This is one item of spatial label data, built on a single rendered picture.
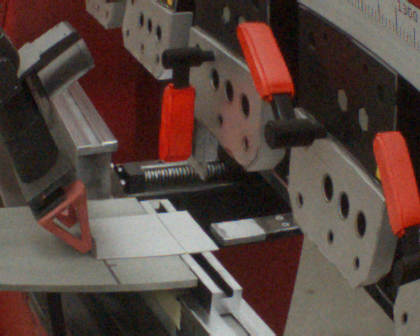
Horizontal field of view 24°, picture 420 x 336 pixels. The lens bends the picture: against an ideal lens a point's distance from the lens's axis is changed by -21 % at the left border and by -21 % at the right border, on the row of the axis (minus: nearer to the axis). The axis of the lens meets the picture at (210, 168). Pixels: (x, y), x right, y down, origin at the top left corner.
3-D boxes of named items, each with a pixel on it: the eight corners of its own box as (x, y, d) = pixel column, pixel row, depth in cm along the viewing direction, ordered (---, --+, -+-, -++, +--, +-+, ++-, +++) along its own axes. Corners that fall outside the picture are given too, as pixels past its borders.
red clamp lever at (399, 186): (372, 127, 59) (405, 280, 55) (418, 125, 60) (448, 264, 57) (363, 141, 60) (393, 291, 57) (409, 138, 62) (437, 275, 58)
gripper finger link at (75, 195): (98, 210, 113) (60, 140, 108) (120, 244, 107) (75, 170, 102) (53, 242, 112) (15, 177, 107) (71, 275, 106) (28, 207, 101)
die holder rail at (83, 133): (21, 92, 187) (26, 47, 183) (46, 86, 189) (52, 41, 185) (77, 214, 145) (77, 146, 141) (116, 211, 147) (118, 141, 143)
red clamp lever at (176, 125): (152, 158, 94) (162, 47, 90) (202, 153, 96) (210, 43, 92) (159, 167, 93) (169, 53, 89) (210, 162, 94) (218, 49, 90)
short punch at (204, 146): (157, 138, 116) (165, 51, 112) (176, 136, 117) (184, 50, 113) (194, 182, 108) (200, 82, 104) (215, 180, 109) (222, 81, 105)
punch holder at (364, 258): (283, 212, 82) (293, 2, 75) (373, 196, 85) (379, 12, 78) (361, 300, 69) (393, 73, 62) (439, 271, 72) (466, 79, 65)
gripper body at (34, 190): (57, 139, 111) (34, 88, 107) (80, 182, 103) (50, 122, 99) (16, 173, 110) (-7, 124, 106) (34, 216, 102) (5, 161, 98)
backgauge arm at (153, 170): (98, 233, 170) (98, 146, 164) (426, 186, 192) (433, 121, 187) (114, 258, 163) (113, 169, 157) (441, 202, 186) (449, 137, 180)
